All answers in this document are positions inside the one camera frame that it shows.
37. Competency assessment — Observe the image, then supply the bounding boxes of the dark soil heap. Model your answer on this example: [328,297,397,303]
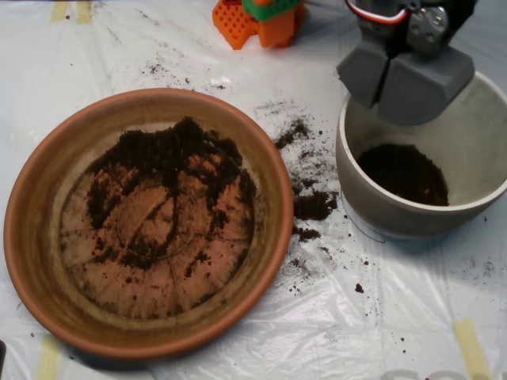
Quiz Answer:
[86,116,257,278]

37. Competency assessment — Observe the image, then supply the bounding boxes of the orange green robot base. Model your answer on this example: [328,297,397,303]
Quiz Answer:
[212,0,306,51]

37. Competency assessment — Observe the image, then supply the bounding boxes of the white ceramic pot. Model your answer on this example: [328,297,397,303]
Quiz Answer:
[336,55,507,239]

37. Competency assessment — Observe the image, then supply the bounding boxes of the spilled soil patch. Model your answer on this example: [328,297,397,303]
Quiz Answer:
[253,101,341,242]

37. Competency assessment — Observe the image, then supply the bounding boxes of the terracotta plant saucer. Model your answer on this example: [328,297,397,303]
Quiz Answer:
[3,87,295,361]

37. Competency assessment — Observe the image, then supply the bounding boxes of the beige masking tape strip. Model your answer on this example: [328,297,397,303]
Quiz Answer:
[453,319,494,380]
[36,336,63,380]
[76,1,94,25]
[50,2,69,23]

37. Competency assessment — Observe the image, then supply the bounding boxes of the clear plastic sheet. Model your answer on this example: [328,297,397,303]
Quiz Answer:
[0,0,507,380]

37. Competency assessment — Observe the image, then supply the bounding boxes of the red white servo cable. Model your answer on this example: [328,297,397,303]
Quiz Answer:
[344,0,411,25]

